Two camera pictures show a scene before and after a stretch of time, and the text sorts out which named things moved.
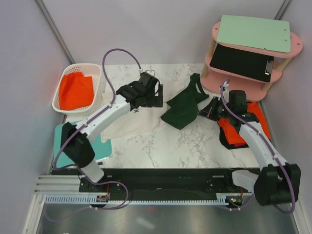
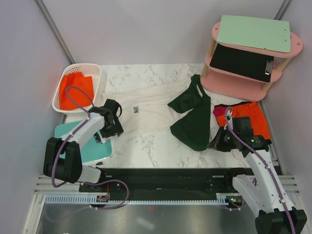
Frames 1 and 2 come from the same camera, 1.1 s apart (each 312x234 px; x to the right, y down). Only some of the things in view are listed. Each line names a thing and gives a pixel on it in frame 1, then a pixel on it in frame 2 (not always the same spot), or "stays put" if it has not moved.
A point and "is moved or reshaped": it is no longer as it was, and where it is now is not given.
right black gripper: [214, 102] to [216, 143]
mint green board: [269, 34] stays put
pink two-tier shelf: [213, 78] stays put
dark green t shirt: [184, 106] is moved or reshaped
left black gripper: [159, 104] to [116, 129]
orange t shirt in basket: [76, 90] stays put
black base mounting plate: [166, 183] stays put
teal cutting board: [102, 149] stays put
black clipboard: [248, 64] stays put
